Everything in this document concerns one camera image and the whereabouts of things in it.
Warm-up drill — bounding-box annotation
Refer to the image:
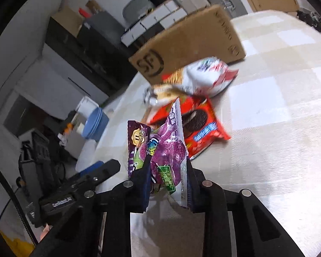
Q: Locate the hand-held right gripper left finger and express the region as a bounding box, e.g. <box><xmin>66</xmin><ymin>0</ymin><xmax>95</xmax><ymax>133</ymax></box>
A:
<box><xmin>29</xmin><ymin>163</ymin><xmax>153</xmax><ymax>257</ymax></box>

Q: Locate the red cookie packet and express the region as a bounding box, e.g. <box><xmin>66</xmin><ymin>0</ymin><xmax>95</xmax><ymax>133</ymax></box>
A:
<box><xmin>147</xmin><ymin>95</ymin><xmax>232</xmax><ymax>161</ymax></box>

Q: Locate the black refrigerator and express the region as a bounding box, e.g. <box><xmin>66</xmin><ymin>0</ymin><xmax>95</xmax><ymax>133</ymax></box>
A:
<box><xmin>77</xmin><ymin>11</ymin><xmax>140</xmax><ymax>97</ymax></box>

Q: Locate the brown paper bag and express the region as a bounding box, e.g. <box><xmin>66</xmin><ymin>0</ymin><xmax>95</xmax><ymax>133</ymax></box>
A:
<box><xmin>86</xmin><ymin>0</ymin><xmax>101</xmax><ymax>14</ymax></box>

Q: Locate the white cup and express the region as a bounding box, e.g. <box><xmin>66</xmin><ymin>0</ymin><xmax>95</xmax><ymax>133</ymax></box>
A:
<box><xmin>75</xmin><ymin>122</ymin><xmax>86</xmax><ymax>137</ymax></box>

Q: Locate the dark tall cabinet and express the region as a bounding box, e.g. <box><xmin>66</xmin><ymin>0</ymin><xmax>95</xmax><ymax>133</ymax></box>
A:
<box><xmin>44</xmin><ymin>16</ymin><xmax>97</xmax><ymax>81</ymax></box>

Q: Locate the brown cardboard box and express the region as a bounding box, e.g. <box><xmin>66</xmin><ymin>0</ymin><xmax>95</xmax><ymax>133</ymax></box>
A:
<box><xmin>128</xmin><ymin>4</ymin><xmax>247</xmax><ymax>86</ymax></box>

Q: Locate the pile of assorted shoes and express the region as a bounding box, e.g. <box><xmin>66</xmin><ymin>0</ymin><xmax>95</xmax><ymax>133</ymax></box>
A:
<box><xmin>296</xmin><ymin>9</ymin><xmax>321</xmax><ymax>38</ymax></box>

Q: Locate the grey oval board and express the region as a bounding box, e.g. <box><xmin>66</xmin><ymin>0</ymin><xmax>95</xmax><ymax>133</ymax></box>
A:
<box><xmin>122</xmin><ymin>0</ymin><xmax>153</xmax><ymax>22</ymax></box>

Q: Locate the black cable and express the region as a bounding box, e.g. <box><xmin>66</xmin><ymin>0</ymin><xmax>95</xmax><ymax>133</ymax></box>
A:
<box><xmin>0</xmin><ymin>155</ymin><xmax>40</xmax><ymax>244</ymax></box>

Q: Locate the purple jelly packet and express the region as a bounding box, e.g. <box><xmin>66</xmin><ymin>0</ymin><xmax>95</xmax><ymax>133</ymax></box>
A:
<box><xmin>150</xmin><ymin>98</ymin><xmax>189</xmax><ymax>209</ymax></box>

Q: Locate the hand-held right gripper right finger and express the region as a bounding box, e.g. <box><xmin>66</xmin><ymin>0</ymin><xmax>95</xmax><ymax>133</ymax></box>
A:
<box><xmin>186</xmin><ymin>161</ymin><xmax>305</xmax><ymax>257</ymax></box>

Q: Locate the flat cardboard sheet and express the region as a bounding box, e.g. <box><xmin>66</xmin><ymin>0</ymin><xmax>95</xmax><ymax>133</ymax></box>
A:
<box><xmin>53</xmin><ymin>5</ymin><xmax>85</xmax><ymax>36</ymax></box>

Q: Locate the dark bulky object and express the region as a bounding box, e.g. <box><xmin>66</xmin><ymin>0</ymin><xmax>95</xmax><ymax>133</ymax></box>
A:
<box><xmin>17</xmin><ymin>131</ymin><xmax>78</xmax><ymax>204</ymax></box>

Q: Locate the white dressing table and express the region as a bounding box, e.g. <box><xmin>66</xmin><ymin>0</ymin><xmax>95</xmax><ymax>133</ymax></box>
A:
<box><xmin>120</xmin><ymin>0</ymin><xmax>212</xmax><ymax>47</ymax></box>

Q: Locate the white electric kettle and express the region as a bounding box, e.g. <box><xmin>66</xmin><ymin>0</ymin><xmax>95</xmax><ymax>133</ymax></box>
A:
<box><xmin>75</xmin><ymin>96</ymin><xmax>99</xmax><ymax>116</ymax></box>

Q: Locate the white noodle snack bag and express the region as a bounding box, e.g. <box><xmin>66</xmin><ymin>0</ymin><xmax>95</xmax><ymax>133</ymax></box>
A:
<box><xmin>160</xmin><ymin>56</ymin><xmax>240</xmax><ymax>98</ymax></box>

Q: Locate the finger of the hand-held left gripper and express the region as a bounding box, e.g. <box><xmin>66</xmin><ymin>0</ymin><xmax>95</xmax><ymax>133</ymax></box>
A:
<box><xmin>76</xmin><ymin>161</ymin><xmax>104</xmax><ymax>177</ymax></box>
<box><xmin>77</xmin><ymin>159</ymin><xmax>121</xmax><ymax>190</ymax></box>

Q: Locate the person's left hand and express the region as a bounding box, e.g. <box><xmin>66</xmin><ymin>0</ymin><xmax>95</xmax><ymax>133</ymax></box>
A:
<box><xmin>39</xmin><ymin>223</ymin><xmax>53</xmax><ymax>243</ymax></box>

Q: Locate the purple cartoon snack packet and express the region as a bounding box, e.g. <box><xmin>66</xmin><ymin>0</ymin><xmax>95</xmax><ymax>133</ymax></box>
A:
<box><xmin>127</xmin><ymin>120</ymin><xmax>153</xmax><ymax>180</ymax></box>

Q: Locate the yellow garment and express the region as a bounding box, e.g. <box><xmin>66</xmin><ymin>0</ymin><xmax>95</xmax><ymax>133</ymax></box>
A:
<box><xmin>0</xmin><ymin>230</ymin><xmax>35</xmax><ymax>257</ymax></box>

